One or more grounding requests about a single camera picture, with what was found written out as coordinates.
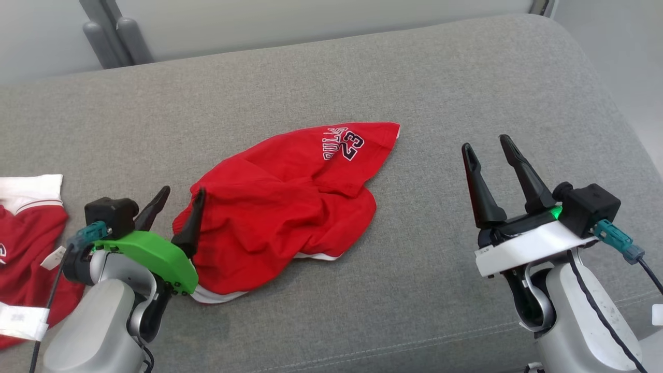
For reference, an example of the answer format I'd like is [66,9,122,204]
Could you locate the grey fabric sofa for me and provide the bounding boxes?
[0,13,663,373]

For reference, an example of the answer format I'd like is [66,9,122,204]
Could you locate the red garment with white waistband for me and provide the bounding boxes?
[0,174,86,350]

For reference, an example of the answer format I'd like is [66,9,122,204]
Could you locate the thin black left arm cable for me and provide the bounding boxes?
[136,337,155,373]

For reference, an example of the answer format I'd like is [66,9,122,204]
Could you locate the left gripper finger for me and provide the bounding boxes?
[134,185,171,232]
[171,187,207,259]

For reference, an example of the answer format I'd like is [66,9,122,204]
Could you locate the camera cable teal plug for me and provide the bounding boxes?
[593,219,663,296]
[28,221,108,373]

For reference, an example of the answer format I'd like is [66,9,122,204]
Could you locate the right camera cable teal plug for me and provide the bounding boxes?
[593,219,663,296]

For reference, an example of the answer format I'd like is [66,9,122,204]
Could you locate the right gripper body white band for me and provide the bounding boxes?
[475,206,600,278]

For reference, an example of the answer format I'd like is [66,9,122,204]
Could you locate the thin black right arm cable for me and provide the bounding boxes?
[566,250,649,373]

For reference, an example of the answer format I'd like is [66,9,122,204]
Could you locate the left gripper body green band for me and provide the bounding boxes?
[92,231,199,296]

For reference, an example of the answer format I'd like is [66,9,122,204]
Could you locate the left camera cable teal plug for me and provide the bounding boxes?
[28,221,108,373]

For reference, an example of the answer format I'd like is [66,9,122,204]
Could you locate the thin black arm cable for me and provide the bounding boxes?
[136,337,155,373]
[566,250,649,373]

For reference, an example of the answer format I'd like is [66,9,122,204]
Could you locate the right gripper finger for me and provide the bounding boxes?
[499,134,558,214]
[461,142,508,228]

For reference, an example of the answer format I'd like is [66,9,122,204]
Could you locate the red shorts with 23 print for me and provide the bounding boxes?
[172,122,401,305]

